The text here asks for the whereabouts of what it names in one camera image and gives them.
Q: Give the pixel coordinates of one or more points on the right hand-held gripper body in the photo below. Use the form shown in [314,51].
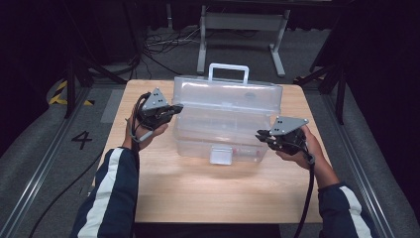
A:
[287,125]

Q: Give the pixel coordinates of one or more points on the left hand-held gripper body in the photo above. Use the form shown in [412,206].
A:
[155,102]

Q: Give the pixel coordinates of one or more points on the clear plastic storage box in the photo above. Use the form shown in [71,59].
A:
[224,115]

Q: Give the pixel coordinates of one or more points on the person's left hand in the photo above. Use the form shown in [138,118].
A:
[155,131]

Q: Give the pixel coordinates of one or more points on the person's right hand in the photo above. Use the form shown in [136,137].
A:
[317,148]

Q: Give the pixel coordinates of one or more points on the grey floor plate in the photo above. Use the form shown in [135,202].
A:
[112,105]

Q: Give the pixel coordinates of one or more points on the black tripod stand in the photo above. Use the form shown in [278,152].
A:
[340,95]
[70,86]

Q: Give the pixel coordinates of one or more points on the yellow and black tape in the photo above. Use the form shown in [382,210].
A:
[57,95]

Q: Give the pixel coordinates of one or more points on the metal floor rail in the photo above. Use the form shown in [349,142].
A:
[39,172]
[366,191]

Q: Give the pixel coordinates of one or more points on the grey metal desk frame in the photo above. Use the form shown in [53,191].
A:
[244,21]

